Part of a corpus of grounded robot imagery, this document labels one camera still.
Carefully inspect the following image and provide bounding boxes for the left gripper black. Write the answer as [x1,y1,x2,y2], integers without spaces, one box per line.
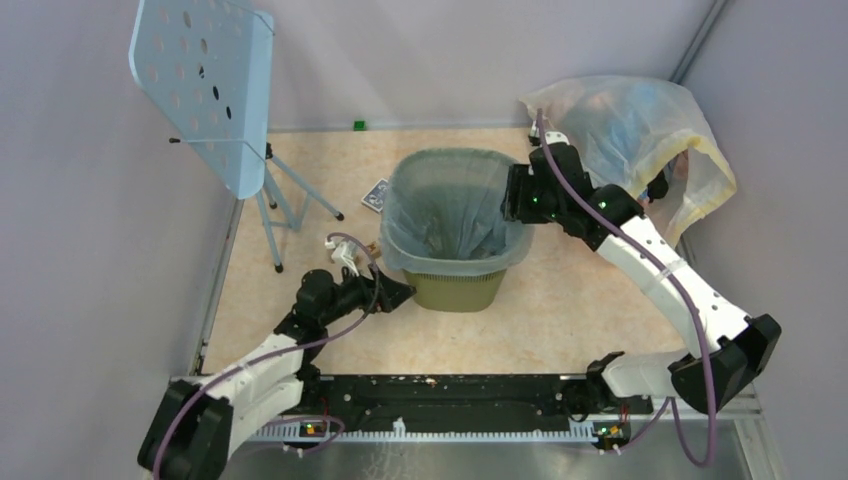
[320,263,415,326]

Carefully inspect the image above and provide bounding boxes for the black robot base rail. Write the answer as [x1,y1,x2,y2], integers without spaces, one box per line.
[288,374,654,433]

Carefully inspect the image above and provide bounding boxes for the large translucent bag of trash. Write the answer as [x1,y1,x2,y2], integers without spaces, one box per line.
[519,75,737,245]

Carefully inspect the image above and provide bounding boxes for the blue playing card box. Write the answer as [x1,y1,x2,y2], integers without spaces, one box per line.
[361,178,389,214]

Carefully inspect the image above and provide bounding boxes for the blue plastic trash bag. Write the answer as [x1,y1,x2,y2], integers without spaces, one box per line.
[379,148,534,276]

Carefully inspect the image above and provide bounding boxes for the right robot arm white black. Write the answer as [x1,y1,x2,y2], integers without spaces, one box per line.
[501,141,782,414]

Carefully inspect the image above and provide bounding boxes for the green mesh trash bin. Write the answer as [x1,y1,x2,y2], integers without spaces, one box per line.
[403,269,507,313]

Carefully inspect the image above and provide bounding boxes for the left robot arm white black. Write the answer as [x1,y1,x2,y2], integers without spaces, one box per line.
[136,268,416,479]

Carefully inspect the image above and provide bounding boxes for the light blue music stand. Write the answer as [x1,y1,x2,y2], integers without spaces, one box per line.
[128,0,345,272]

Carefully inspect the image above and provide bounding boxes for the white toothed rack strip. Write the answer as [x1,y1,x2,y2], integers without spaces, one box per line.
[249,419,597,444]

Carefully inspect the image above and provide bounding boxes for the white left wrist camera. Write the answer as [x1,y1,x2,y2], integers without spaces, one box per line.
[324,238,360,276]

